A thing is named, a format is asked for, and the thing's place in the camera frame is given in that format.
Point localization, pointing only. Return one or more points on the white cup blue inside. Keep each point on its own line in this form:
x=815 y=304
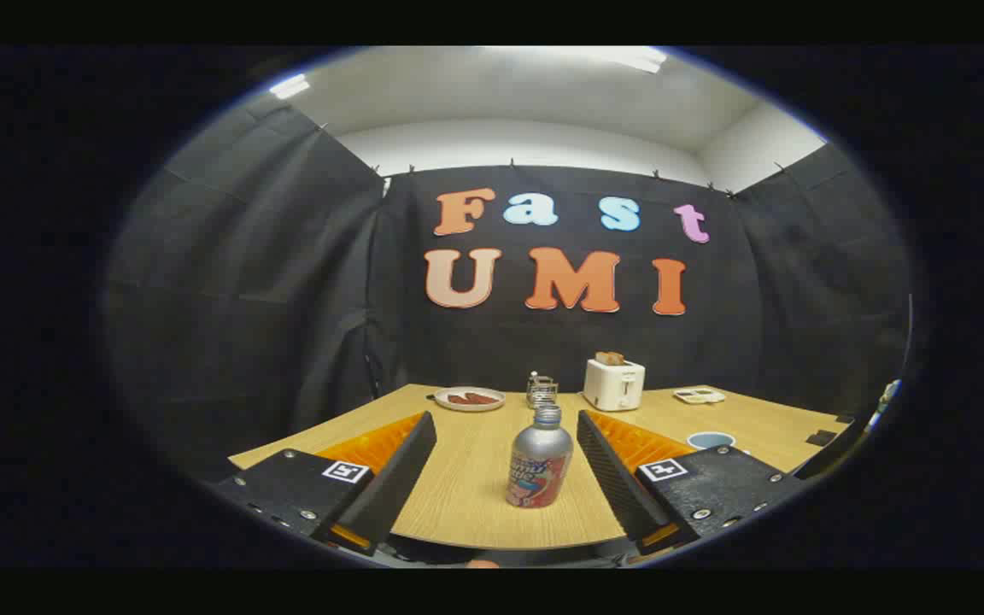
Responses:
x=711 y=440

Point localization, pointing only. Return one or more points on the small white divided tray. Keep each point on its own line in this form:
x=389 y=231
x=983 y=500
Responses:
x=699 y=395

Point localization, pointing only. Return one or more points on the wooden table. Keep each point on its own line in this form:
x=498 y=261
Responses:
x=466 y=478

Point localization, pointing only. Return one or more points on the black backdrop cloth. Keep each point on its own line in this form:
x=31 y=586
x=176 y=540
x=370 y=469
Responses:
x=270 y=282

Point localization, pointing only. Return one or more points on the red food slices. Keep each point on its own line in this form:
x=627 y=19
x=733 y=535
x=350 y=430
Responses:
x=473 y=398

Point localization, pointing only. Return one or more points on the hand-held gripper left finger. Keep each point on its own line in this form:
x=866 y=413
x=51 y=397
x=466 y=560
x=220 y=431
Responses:
x=389 y=483

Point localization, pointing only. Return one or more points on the brown toast slice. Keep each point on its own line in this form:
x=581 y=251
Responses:
x=610 y=358

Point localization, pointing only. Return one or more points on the silver juice bottle pink label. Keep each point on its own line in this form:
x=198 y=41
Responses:
x=539 y=457

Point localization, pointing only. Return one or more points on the white plate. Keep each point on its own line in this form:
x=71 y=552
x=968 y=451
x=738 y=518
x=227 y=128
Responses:
x=442 y=400

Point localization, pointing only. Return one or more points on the white toaster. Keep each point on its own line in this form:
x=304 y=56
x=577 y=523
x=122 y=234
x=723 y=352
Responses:
x=612 y=386

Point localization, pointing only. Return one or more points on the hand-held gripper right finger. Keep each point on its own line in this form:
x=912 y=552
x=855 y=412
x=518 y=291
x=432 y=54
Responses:
x=616 y=478

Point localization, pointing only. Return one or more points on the ceiling light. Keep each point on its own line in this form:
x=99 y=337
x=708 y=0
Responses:
x=637 y=60
x=289 y=86

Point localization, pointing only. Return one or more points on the blue white object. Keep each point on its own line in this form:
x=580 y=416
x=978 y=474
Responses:
x=885 y=400

